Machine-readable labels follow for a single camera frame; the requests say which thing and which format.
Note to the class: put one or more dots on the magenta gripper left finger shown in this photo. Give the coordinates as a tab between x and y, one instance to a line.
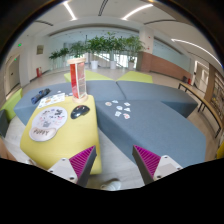
77	168

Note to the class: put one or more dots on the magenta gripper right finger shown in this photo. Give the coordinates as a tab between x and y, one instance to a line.
153	167

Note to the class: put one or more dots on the black computer mouse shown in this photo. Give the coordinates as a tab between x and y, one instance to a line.
79	110

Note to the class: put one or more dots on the round puppy mouse pad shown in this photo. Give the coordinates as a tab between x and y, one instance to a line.
47	122

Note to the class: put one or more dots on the large grey ottoman seat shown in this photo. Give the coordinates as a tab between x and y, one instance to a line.
153	126

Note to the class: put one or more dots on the white shoe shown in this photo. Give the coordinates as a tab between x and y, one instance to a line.
112	185

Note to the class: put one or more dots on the yellow ottoman seat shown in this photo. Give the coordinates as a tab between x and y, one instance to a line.
73	137

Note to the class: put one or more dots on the grey ottoman right rear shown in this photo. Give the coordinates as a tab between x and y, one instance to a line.
176	99

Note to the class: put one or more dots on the grey ottoman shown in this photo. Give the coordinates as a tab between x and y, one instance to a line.
176	99
99	89

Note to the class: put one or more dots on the white sticker sheet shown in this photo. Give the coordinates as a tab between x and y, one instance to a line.
51	100

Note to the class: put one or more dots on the grey ottoman left rear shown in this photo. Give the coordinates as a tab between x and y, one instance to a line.
99	89

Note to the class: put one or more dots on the dark blue folded object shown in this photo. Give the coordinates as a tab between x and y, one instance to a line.
40	95

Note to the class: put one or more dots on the wooden bench black legs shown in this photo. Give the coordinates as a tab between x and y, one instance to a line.
203	105

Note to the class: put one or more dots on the green ottoman rear left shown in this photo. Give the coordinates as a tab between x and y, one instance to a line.
89	75

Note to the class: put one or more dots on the green ottoman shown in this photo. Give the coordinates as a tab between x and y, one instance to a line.
89	75
136	77

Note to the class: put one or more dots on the green ottoman rear right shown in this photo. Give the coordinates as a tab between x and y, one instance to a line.
136	77

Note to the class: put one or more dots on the green seat far left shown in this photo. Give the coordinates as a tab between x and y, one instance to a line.
10	103

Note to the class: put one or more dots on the red display stand box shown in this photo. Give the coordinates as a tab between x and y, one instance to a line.
78	80

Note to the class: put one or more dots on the red fire extinguisher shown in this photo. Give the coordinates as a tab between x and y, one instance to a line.
39	72

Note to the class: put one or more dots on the wooden reception counter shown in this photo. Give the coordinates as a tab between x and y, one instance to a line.
147	62

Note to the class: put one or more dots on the potted plant far left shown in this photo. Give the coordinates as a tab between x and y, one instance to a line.
58	58

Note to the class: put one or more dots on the potted plant behind stand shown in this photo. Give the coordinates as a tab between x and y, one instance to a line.
77	49

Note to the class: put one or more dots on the potted plant white pot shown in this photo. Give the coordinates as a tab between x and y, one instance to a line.
95	46
112	45
132	45

